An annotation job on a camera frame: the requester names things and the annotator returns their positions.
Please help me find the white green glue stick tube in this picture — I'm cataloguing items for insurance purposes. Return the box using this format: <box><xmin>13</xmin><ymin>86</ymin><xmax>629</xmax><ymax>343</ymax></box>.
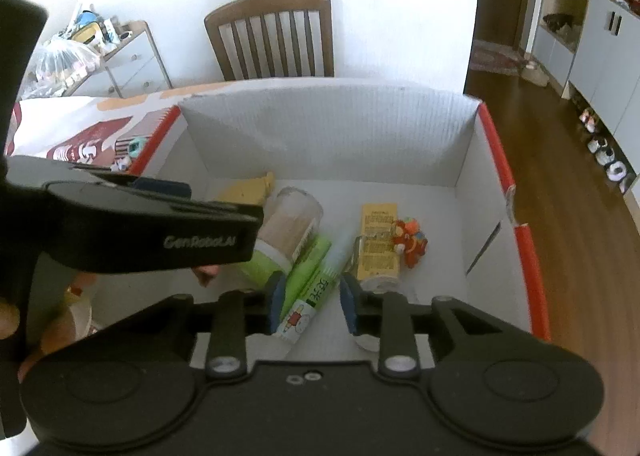
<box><xmin>276</xmin><ymin>227</ymin><xmax>356</xmax><ymax>344</ymax></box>

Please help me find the yellow sponge block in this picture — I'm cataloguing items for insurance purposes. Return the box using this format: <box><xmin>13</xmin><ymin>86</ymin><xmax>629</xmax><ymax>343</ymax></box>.
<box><xmin>216</xmin><ymin>171</ymin><xmax>274</xmax><ymax>206</ymax></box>

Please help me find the operator left hand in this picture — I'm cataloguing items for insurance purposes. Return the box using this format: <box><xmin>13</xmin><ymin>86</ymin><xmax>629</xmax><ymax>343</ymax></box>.
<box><xmin>0</xmin><ymin>262</ymin><xmax>222</xmax><ymax>385</ymax></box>

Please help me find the red white patterned tablecloth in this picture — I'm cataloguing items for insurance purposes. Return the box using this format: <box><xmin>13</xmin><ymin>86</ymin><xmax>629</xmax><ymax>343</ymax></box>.
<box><xmin>6</xmin><ymin>83</ymin><xmax>224</xmax><ymax>173</ymax></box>

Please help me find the white cardboard box red rim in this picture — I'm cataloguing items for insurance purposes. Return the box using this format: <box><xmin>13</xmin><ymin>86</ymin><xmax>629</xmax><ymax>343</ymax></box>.
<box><xmin>98</xmin><ymin>78</ymin><xmax>550</xmax><ymax>339</ymax></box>

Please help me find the white drawer cabinet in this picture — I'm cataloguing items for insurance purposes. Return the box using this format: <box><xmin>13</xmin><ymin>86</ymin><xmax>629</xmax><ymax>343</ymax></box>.
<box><xmin>62</xmin><ymin>20</ymin><xmax>172</xmax><ymax>99</ymax></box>

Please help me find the clear plastic bag of items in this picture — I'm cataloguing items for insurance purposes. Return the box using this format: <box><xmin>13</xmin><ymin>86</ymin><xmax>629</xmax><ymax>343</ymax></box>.
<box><xmin>22</xmin><ymin>36</ymin><xmax>102</xmax><ymax>99</ymax></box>

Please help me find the brown wooden chair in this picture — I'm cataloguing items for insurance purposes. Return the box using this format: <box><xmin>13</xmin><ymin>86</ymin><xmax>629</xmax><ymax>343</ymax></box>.
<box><xmin>204</xmin><ymin>0</ymin><xmax>335</xmax><ymax>82</ymax></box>

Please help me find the grey wall cabinet unit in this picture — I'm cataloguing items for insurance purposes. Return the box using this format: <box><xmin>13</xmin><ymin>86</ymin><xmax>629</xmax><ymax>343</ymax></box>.
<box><xmin>533</xmin><ymin>0</ymin><xmax>639</xmax><ymax>192</ymax></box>

